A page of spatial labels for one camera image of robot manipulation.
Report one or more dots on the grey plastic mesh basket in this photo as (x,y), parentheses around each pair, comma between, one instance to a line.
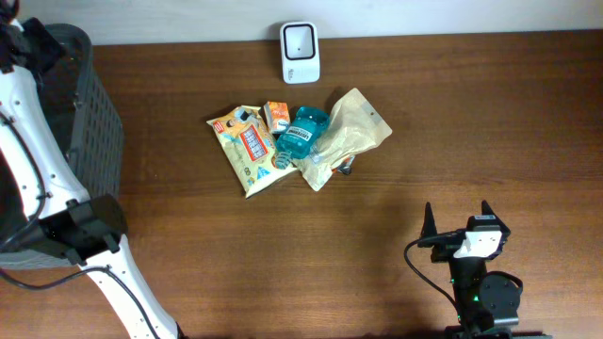
(94,132)

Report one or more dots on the kraft paper pouch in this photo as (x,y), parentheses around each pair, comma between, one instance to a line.
(355,127)

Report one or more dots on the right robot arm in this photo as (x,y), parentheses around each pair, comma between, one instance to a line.
(486,302)

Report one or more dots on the yellow wet wipes pack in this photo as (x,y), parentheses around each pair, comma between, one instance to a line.
(250,148)

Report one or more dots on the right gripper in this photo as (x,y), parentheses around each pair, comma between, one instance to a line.
(442,251)

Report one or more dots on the teal mouthwash bottle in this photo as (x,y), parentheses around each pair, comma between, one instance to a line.
(296,142)

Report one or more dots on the orange tissue pack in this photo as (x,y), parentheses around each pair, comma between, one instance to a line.
(277,114)

